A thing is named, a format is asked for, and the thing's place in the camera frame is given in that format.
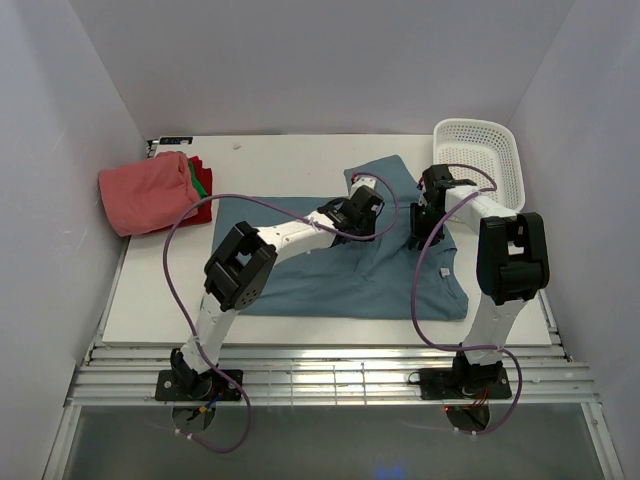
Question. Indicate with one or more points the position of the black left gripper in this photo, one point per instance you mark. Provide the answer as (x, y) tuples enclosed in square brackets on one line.
[(371, 228)]

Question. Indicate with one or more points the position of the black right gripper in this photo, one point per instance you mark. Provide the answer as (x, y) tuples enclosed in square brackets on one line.
[(418, 233)]

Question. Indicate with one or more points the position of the blue t shirt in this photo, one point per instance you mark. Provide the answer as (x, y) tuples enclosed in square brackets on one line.
[(381, 279)]

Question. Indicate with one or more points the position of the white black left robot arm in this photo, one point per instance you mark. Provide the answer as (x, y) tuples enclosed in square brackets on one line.
[(239, 268)]

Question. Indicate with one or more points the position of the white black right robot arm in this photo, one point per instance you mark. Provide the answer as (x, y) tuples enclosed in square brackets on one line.
[(511, 267)]

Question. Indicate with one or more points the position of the white perforated plastic basket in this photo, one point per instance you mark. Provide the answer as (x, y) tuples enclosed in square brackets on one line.
[(485, 153)]

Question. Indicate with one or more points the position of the dark red folded t shirt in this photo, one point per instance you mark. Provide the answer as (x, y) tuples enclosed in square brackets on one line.
[(203, 214)]

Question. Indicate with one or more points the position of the green folded t shirt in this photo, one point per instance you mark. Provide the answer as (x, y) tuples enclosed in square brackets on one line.
[(198, 177)]

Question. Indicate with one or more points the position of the blue label sticker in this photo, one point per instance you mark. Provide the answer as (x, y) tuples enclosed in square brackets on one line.
[(176, 140)]

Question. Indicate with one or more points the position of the pink folded t shirt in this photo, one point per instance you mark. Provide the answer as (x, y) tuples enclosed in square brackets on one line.
[(148, 195)]

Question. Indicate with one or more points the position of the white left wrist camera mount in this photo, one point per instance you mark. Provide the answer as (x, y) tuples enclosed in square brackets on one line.
[(358, 181)]

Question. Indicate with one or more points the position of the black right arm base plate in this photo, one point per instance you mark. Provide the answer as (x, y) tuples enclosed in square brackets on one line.
[(447, 383)]

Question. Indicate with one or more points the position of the aluminium table front rail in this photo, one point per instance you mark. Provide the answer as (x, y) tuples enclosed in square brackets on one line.
[(114, 376)]

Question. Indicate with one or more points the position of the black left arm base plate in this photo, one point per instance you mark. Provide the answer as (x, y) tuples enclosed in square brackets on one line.
[(169, 388)]

